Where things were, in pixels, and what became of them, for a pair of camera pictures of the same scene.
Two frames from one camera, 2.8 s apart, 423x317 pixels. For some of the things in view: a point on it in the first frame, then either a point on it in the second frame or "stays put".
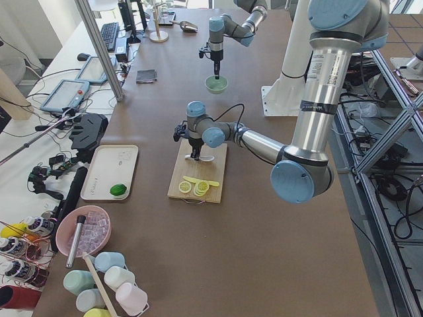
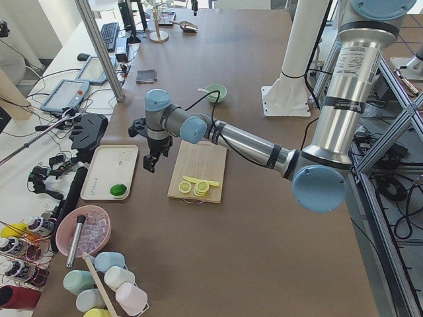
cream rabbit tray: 111,174 stays put
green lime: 118,189 stays put
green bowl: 216,86 → 223,94
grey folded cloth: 146,76 stays put
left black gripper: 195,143 → 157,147
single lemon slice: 185,186 stays put
